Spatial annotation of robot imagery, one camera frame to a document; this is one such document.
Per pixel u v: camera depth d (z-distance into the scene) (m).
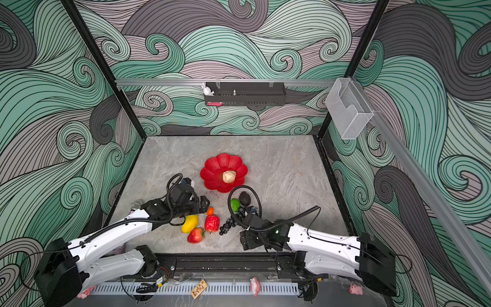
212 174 1.01
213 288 0.70
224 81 0.93
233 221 0.81
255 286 0.65
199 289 0.68
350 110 0.77
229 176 0.95
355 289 0.67
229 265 0.75
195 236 0.78
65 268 0.38
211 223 0.80
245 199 0.88
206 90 0.85
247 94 0.93
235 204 0.87
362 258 0.42
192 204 0.71
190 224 0.80
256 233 0.58
